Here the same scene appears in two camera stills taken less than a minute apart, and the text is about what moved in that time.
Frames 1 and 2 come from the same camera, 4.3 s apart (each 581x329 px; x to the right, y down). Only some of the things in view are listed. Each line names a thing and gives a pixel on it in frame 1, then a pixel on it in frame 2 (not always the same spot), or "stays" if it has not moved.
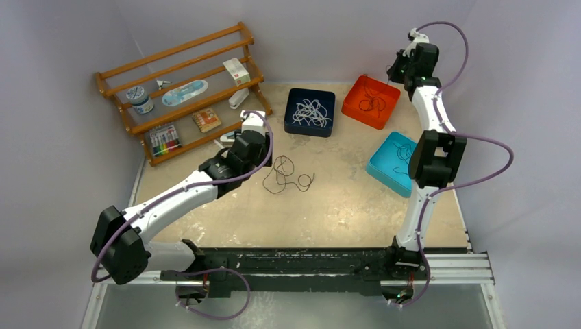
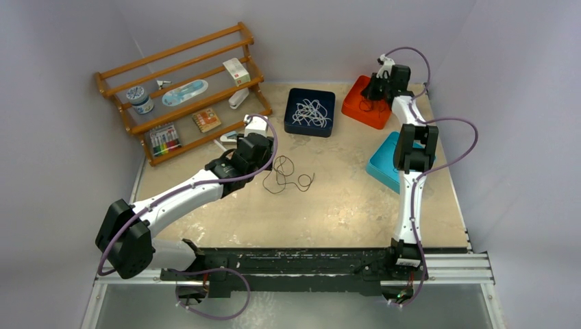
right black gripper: [392, 72] -> [368, 92]
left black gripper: [264, 151] stays
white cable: [311, 112] stays
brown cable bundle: [275, 181] stays
